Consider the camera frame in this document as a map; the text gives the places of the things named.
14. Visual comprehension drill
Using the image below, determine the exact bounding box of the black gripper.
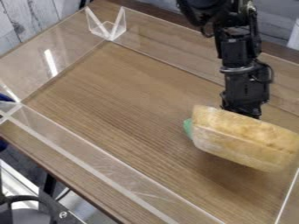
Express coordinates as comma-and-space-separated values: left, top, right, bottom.
221, 62, 274, 119

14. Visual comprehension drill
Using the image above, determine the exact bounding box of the brown wooden bowl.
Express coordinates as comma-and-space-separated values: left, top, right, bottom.
190, 105, 299, 172

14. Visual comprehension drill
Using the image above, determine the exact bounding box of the green rectangular block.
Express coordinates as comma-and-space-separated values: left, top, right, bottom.
184, 118, 193, 140

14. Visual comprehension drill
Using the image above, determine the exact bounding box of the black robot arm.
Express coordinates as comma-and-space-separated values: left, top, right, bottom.
177, 0, 274, 118

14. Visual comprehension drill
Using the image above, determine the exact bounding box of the black metal table leg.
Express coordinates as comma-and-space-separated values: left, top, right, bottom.
43, 174, 58, 197

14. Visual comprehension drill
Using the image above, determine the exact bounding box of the clear acrylic corner bracket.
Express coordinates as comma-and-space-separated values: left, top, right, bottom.
85, 7, 127, 41

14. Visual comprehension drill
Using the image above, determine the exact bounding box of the clear acrylic enclosure wall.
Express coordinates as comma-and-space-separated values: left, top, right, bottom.
0, 93, 225, 224

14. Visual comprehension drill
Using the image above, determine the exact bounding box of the black cable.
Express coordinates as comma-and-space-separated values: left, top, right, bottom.
0, 195, 58, 224

